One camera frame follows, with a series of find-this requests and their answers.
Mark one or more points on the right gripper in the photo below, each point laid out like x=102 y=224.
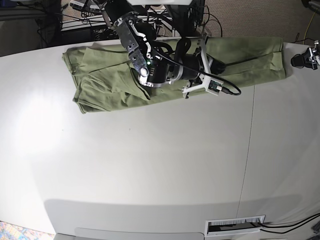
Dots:
x=198 y=68

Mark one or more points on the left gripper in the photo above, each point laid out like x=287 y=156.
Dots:
x=309 y=59

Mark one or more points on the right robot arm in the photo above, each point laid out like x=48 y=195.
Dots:
x=157 y=63

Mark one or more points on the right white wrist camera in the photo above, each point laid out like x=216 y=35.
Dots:
x=214 y=88

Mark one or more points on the white cable grommet tray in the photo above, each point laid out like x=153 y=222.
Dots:
x=233 y=226

